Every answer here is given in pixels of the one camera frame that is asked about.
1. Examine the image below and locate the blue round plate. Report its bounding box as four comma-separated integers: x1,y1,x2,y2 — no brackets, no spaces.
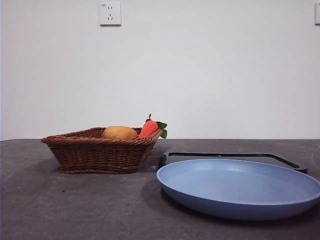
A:
156,158,320,221

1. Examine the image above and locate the black cutting board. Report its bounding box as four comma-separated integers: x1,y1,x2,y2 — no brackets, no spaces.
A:
157,151,308,175

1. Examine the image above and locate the brown wicker basket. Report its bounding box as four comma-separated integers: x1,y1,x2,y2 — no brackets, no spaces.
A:
41,126,164,174

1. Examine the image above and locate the orange toy carrot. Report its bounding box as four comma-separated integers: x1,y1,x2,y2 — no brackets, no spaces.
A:
138,113,168,139

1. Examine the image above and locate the yellow-brown potato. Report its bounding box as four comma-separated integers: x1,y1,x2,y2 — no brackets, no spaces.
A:
103,125,139,140

